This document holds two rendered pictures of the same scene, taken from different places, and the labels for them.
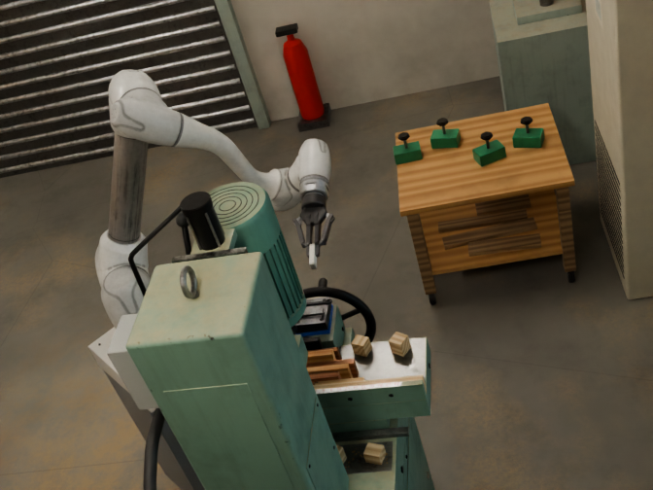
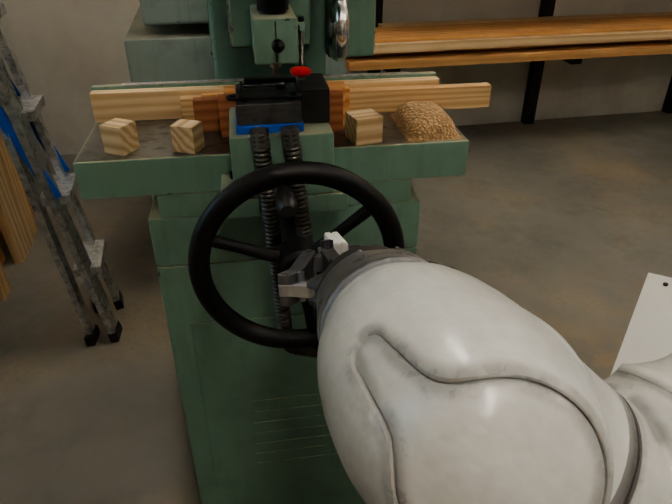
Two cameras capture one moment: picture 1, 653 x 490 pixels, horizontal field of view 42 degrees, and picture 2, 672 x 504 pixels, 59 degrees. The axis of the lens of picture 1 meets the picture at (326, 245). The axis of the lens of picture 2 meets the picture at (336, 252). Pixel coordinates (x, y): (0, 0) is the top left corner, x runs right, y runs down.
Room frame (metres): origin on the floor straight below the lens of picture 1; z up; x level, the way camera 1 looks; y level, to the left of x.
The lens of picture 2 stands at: (2.45, -0.17, 1.24)
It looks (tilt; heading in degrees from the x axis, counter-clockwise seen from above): 32 degrees down; 155
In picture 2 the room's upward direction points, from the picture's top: straight up
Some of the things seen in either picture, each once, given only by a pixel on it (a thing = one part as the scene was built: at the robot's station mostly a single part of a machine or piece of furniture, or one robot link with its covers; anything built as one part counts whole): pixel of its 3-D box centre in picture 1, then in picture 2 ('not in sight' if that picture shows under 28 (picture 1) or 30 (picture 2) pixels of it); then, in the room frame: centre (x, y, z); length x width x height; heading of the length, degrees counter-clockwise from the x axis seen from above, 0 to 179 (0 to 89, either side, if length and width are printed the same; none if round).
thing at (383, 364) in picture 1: (314, 371); (277, 155); (1.60, 0.13, 0.87); 0.61 x 0.30 x 0.06; 73
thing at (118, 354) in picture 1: (144, 361); not in sight; (1.23, 0.40, 1.40); 0.10 x 0.06 x 0.16; 163
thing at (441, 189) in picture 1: (483, 195); not in sight; (2.82, -0.68, 0.32); 0.66 x 0.57 x 0.64; 77
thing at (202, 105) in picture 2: (309, 372); (269, 111); (1.55, 0.14, 0.93); 0.24 x 0.02 x 0.05; 73
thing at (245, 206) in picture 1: (249, 262); not in sight; (1.50, 0.17, 1.35); 0.18 x 0.18 x 0.31
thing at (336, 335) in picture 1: (313, 336); (280, 148); (1.68, 0.11, 0.91); 0.15 x 0.14 x 0.09; 73
